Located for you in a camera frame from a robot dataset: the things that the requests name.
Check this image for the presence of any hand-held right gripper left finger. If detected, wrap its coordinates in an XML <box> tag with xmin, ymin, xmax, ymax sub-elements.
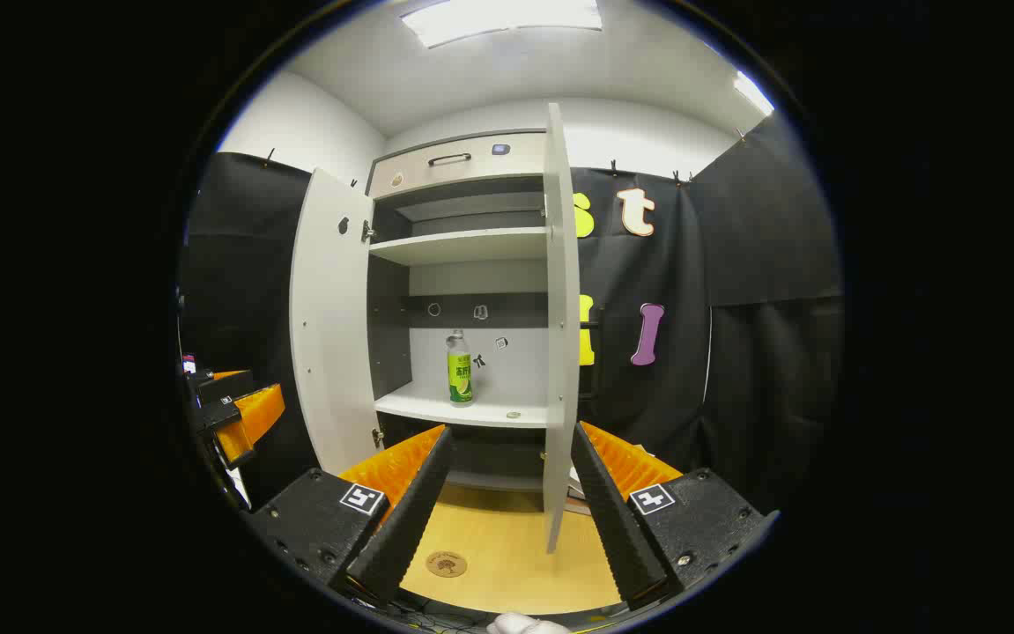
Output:
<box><xmin>247</xmin><ymin>424</ymin><xmax>455</xmax><ymax>608</ymax></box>

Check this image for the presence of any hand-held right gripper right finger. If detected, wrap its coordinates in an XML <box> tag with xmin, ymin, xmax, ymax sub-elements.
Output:
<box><xmin>570</xmin><ymin>421</ymin><xmax>781</xmax><ymax>610</ymax></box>

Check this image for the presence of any grey cabinet door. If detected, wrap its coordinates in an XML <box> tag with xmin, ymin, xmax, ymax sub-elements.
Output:
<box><xmin>542</xmin><ymin>101</ymin><xmax>582</xmax><ymax>556</ymax></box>
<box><xmin>288</xmin><ymin>167</ymin><xmax>380</xmax><ymax>476</ymax></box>

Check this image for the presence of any grey cabinet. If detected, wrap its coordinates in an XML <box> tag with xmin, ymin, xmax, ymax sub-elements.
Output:
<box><xmin>366</xmin><ymin>129</ymin><xmax>560</xmax><ymax>494</ymax></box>

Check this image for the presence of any green label clear bottle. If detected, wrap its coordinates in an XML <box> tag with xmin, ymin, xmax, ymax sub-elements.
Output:
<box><xmin>446</xmin><ymin>329</ymin><xmax>475</xmax><ymax>408</ymax></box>

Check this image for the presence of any grey cabinet drawer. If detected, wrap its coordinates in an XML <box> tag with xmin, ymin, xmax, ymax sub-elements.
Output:
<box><xmin>367</xmin><ymin>132</ymin><xmax>550</xmax><ymax>199</ymax></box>

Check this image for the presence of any black backdrop cloth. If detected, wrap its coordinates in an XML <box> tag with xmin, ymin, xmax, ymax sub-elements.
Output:
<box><xmin>179</xmin><ymin>110</ymin><xmax>844</xmax><ymax>520</ymax></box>

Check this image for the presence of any narrow ceiling light panel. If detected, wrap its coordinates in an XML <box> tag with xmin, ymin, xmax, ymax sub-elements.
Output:
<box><xmin>733</xmin><ymin>70</ymin><xmax>776</xmax><ymax>117</ymax></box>

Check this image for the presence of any large ceiling light panel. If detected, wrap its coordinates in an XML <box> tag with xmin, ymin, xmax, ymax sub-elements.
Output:
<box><xmin>401</xmin><ymin>0</ymin><xmax>604</xmax><ymax>49</ymax></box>

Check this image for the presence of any tangle of black cables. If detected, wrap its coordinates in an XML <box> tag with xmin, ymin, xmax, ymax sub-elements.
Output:
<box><xmin>379</xmin><ymin>601</ymin><xmax>481</xmax><ymax>631</ymax></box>

